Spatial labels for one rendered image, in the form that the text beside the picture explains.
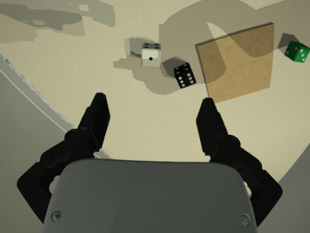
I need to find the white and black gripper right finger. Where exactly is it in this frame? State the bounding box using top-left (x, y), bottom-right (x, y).
top-left (196, 97), bottom-right (283, 228)

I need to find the green die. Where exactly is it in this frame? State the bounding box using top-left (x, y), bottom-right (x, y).
top-left (285, 41), bottom-right (310, 63)

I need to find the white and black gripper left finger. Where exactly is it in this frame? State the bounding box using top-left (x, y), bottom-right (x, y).
top-left (17, 92), bottom-right (111, 224)

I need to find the black die with white pips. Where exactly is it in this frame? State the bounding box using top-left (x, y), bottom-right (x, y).
top-left (174, 63), bottom-right (196, 88)

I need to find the tan flat mat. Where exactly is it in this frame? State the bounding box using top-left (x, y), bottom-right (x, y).
top-left (197, 23), bottom-right (275, 104)

